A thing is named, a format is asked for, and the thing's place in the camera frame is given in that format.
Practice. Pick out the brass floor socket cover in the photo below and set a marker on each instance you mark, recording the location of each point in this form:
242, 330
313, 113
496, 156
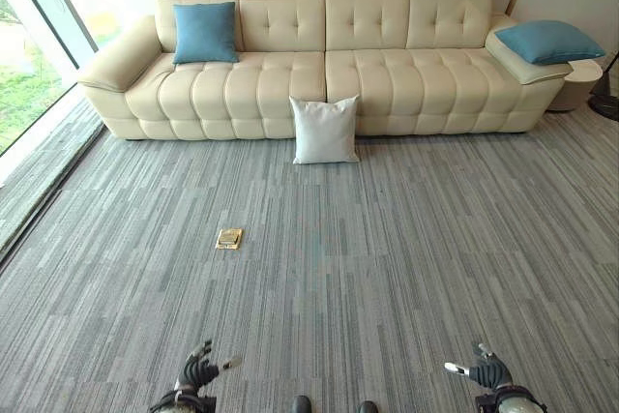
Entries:
228, 239

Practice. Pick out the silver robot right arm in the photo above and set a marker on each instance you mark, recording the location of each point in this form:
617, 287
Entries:
512, 401

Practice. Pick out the blue square cushion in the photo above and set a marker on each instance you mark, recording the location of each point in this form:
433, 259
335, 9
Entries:
205, 32
549, 41

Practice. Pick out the round beige side table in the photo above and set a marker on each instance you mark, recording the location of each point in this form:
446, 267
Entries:
575, 85

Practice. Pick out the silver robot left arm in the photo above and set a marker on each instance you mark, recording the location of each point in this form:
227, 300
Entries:
181, 401

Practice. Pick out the grey window frame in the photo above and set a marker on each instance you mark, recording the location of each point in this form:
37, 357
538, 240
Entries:
46, 7

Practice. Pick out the cream leather tufted sofa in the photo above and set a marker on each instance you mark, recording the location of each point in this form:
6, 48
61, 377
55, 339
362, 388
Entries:
319, 65

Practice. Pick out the black floor lamp base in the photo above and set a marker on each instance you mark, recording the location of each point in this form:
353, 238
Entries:
605, 94

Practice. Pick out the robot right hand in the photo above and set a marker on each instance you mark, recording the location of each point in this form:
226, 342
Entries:
486, 370

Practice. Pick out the dark robot foot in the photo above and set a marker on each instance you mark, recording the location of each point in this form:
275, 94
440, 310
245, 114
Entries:
367, 407
301, 404

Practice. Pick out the dark robot right foot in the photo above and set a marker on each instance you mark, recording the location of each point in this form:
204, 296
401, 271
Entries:
367, 407

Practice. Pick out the dark robot left foot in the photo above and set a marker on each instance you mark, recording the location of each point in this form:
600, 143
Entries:
301, 404

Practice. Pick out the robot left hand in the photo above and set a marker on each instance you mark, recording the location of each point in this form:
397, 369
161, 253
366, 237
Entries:
196, 368

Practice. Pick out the white square cushion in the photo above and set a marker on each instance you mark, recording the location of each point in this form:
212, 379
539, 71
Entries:
325, 130

